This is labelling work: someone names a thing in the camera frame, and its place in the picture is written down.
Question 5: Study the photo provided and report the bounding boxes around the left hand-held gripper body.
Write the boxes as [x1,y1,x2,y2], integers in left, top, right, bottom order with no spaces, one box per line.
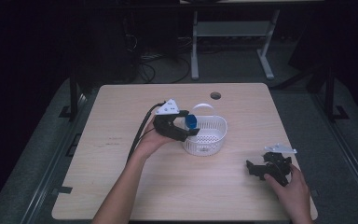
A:
[152,98,190,143]

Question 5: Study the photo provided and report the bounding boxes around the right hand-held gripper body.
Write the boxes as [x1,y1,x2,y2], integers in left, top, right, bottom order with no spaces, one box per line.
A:
[261,143,298,188]

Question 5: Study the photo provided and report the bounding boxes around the white bottle with blue cap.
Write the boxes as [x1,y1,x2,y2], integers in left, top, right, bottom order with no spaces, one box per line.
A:
[184,114,199,131]

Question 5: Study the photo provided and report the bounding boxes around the white plastic basket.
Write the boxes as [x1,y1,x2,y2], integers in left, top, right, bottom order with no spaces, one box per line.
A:
[182,103,228,157]

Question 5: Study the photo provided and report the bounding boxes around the person's left hand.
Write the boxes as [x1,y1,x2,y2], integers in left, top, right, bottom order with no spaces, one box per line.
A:
[132,115,176,162]

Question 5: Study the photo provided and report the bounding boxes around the person's right hand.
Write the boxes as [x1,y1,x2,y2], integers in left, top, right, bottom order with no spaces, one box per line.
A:
[263,163,312,220]

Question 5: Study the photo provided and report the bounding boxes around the black metal stand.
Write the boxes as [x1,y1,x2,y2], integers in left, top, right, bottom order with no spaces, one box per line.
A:
[59,69,81,121]
[324,65,351,123]

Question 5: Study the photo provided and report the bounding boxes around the black tape strip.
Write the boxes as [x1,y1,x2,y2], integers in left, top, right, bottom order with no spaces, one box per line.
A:
[51,186,74,196]

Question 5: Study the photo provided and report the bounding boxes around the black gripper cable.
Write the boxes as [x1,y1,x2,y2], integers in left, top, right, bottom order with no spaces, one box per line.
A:
[126,100,168,165]

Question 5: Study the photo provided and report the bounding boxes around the black floor cables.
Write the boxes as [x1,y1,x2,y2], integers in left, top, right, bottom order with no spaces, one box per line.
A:
[135,53,192,85]

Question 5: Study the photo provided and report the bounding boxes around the metal floor rail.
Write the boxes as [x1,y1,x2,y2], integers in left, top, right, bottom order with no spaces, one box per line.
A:
[310,92,358,216]
[20,92,89,224]

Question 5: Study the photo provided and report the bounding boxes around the white metal desk frame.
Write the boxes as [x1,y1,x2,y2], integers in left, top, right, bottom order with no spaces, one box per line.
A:
[190,8,282,81]

